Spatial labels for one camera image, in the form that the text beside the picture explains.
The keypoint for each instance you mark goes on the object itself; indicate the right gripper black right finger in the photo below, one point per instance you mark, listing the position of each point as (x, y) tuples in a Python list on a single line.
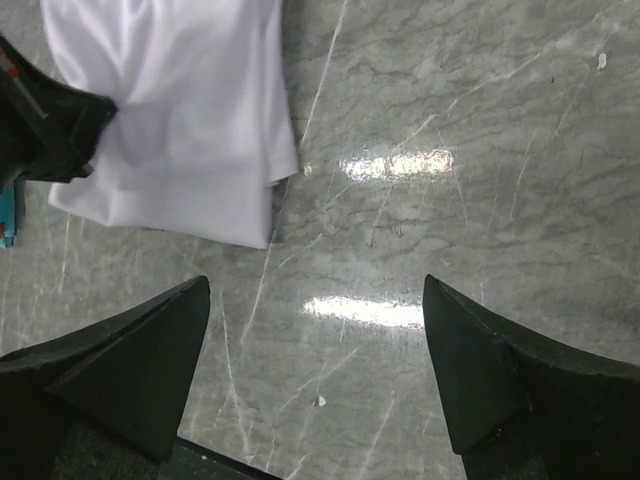
[(520, 405)]

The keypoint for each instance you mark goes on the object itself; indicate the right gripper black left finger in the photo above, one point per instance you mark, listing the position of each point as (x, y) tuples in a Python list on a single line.
[(105, 401)]

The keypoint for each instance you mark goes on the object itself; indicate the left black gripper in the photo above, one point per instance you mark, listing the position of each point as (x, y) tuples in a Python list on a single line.
[(49, 131)]

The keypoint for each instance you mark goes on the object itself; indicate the white t shirt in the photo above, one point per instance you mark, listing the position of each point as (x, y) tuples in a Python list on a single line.
[(202, 132)]

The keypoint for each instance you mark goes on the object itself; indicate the teal folded t shirt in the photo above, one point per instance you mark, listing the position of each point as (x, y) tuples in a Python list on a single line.
[(13, 212)]

